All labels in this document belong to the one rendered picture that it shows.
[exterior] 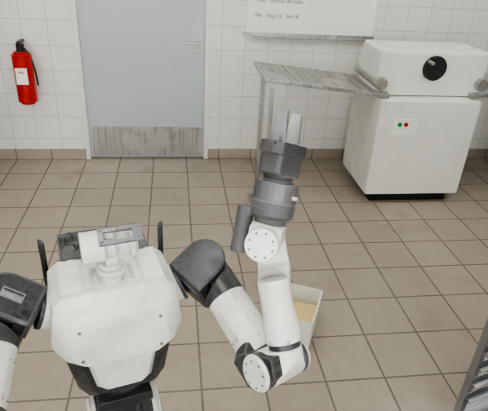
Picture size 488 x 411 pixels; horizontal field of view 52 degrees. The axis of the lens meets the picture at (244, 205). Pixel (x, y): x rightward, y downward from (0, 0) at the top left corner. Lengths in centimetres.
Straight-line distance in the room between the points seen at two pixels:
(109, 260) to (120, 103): 360
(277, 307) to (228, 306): 15
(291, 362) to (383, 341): 187
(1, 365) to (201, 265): 43
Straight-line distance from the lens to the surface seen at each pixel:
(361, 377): 267
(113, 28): 446
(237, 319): 110
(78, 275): 113
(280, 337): 101
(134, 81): 454
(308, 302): 293
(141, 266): 113
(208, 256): 113
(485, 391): 249
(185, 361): 263
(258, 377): 104
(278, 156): 95
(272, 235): 94
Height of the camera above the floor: 189
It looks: 29 degrees down
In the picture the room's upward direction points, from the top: 3 degrees clockwise
